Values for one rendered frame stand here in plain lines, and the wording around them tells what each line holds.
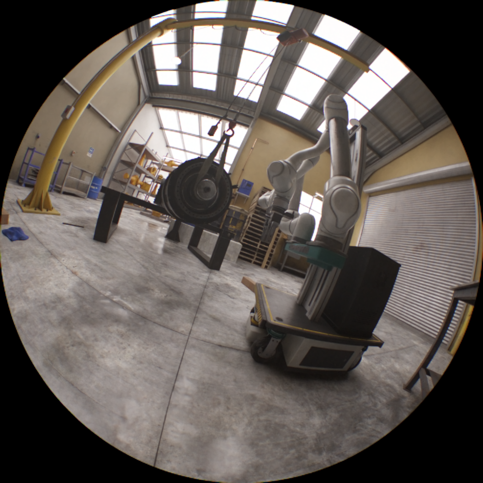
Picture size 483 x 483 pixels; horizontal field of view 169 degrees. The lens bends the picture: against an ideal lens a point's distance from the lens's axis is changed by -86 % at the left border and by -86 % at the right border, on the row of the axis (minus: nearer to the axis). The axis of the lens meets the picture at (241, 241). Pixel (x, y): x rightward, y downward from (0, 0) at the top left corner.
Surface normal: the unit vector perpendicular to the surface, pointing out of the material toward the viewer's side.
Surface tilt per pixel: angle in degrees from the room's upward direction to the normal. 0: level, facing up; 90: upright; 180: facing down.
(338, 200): 96
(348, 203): 96
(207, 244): 90
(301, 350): 90
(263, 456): 0
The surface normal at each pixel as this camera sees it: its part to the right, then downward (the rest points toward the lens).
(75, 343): 0.36, -0.93
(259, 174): 0.10, 0.07
